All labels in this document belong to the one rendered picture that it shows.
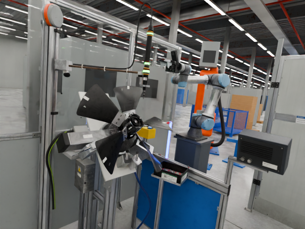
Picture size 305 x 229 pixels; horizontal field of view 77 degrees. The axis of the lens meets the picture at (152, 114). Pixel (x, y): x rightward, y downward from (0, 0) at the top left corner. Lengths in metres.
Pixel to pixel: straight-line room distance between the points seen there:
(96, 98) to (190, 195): 1.03
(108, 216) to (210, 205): 0.75
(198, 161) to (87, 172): 1.00
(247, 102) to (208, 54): 4.39
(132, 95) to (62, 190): 1.14
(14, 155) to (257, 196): 2.72
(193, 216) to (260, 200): 1.47
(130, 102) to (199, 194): 0.87
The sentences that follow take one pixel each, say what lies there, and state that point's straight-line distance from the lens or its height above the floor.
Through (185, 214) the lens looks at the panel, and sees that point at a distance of 1.77.
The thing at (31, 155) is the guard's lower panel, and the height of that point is 0.81.
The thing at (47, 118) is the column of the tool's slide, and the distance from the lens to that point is 1.64.
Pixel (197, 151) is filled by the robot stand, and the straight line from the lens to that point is 1.89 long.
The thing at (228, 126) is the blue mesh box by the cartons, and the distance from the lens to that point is 7.69.
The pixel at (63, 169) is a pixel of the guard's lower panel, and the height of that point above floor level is 0.64.
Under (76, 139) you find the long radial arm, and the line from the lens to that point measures 1.21.
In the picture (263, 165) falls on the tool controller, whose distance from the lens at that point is 1.34.
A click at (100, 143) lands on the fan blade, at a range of 1.06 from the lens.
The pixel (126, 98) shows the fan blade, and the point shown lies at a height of 1.35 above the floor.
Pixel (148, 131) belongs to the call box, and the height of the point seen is 1.06.
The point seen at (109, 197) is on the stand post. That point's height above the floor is 0.63.
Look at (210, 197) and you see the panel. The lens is 1.58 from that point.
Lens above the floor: 1.44
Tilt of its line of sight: 8 degrees down
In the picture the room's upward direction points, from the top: 6 degrees clockwise
